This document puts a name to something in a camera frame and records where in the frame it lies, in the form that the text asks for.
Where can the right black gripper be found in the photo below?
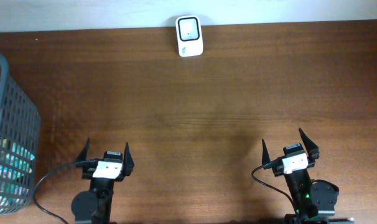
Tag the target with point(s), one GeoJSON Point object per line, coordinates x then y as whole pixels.
{"type": "Point", "coordinates": [312, 150]}

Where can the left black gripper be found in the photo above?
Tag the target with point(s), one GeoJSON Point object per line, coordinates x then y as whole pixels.
{"type": "Point", "coordinates": [128, 164]}

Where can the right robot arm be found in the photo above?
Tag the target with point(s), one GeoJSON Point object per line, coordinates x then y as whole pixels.
{"type": "Point", "coordinates": [313, 200]}

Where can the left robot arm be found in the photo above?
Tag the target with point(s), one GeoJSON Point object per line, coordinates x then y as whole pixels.
{"type": "Point", "coordinates": [94, 204]}

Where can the grey plastic mesh basket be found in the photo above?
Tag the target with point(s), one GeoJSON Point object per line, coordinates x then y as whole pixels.
{"type": "Point", "coordinates": [19, 138]}

